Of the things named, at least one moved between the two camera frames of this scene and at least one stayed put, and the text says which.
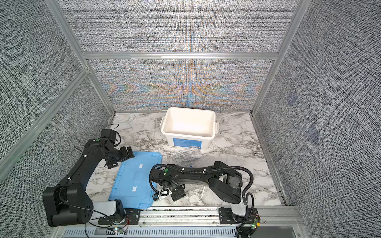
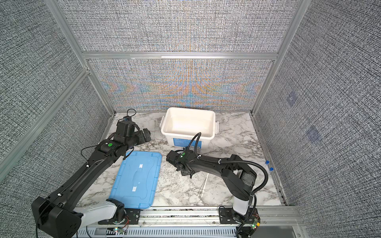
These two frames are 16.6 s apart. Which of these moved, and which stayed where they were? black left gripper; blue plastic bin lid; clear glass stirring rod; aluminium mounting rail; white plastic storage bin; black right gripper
Moved: black left gripper; black right gripper
Stayed: clear glass stirring rod; aluminium mounting rail; blue plastic bin lid; white plastic storage bin
